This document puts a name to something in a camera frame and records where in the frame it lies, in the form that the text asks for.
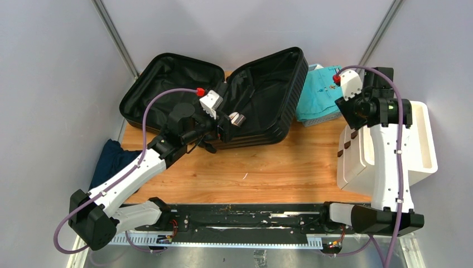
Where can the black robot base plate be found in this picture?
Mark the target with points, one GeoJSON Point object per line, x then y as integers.
{"type": "Point", "coordinates": [287, 224]}

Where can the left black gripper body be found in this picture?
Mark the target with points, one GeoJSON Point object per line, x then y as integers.
{"type": "Point", "coordinates": [221, 133]}

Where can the right aluminium frame post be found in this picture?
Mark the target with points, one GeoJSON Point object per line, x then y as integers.
{"type": "Point", "coordinates": [382, 29]}

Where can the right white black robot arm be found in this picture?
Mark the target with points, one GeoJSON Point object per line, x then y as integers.
{"type": "Point", "coordinates": [392, 211]}

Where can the teal garment with logo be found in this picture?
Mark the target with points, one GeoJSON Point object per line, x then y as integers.
{"type": "Point", "coordinates": [319, 96]}

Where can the dark blue cloth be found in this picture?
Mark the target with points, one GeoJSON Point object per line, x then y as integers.
{"type": "Point", "coordinates": [112, 160]}

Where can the aluminium frame post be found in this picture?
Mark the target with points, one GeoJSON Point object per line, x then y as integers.
{"type": "Point", "coordinates": [114, 34]}
{"type": "Point", "coordinates": [382, 29]}

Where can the white three-drawer storage unit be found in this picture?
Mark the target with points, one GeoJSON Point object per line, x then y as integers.
{"type": "Point", "coordinates": [355, 155]}

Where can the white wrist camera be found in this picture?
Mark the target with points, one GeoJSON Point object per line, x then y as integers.
{"type": "Point", "coordinates": [351, 84]}
{"type": "Point", "coordinates": [210, 102]}

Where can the light blue plastic basket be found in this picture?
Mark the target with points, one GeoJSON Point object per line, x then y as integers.
{"type": "Point", "coordinates": [321, 120]}

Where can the black ribbed hard-shell suitcase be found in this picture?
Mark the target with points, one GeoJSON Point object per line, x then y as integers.
{"type": "Point", "coordinates": [265, 91]}

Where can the left aluminium frame post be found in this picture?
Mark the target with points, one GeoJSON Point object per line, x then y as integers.
{"type": "Point", "coordinates": [114, 34]}

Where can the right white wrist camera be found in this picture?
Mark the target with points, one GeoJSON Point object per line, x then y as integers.
{"type": "Point", "coordinates": [351, 84]}

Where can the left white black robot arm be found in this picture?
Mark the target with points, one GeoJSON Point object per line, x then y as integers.
{"type": "Point", "coordinates": [97, 216]}

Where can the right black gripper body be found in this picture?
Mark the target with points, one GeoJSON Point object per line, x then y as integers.
{"type": "Point", "coordinates": [357, 102]}

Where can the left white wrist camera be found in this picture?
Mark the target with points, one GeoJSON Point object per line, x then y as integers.
{"type": "Point", "coordinates": [210, 102]}

